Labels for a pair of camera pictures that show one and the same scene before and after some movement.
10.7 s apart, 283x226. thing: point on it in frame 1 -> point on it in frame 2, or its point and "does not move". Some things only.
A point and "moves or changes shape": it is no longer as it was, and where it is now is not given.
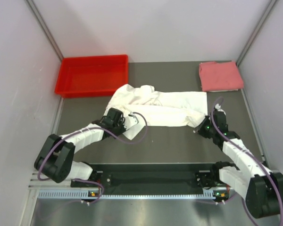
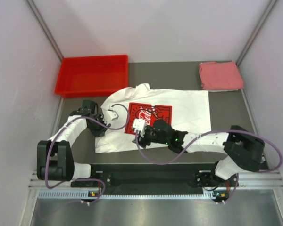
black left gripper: x=122 y=122 -> x=99 y=133
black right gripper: x=200 y=131 -> x=143 y=141
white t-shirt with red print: x=153 y=108 moves or changes shape
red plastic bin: x=92 y=76 does not move
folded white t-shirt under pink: x=222 y=91 does not move
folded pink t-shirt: x=216 y=76 does not move
